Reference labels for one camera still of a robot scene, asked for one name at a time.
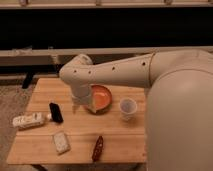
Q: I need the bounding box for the dark red chili pepper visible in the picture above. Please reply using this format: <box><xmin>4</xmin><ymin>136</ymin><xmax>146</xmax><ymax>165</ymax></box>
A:
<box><xmin>92</xmin><ymin>136</ymin><xmax>103</xmax><ymax>162</ymax></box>

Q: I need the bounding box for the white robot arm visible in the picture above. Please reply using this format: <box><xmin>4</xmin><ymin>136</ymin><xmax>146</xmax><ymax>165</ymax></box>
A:
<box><xmin>59</xmin><ymin>49</ymin><xmax>213</xmax><ymax>171</ymax></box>

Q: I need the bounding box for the wooden table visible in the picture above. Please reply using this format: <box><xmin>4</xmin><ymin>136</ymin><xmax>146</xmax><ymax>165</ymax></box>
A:
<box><xmin>7</xmin><ymin>78</ymin><xmax>146</xmax><ymax>164</ymax></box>

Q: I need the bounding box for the grey horizontal rail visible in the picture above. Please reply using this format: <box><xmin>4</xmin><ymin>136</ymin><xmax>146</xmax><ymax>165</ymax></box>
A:
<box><xmin>0</xmin><ymin>46</ymin><xmax>213</xmax><ymax>66</ymax></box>

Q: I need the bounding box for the orange bowl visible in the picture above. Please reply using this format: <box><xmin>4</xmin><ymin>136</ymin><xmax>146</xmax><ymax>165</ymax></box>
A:
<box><xmin>84</xmin><ymin>85</ymin><xmax>112</xmax><ymax>114</ymax></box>

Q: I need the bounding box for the black rectangular object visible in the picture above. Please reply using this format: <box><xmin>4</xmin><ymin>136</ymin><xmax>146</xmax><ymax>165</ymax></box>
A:
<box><xmin>49</xmin><ymin>103</ymin><xmax>63</xmax><ymax>123</ymax></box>

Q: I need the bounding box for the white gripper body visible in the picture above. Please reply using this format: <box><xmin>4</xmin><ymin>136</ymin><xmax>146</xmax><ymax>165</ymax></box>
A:
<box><xmin>71</xmin><ymin>85</ymin><xmax>93</xmax><ymax>112</ymax></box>

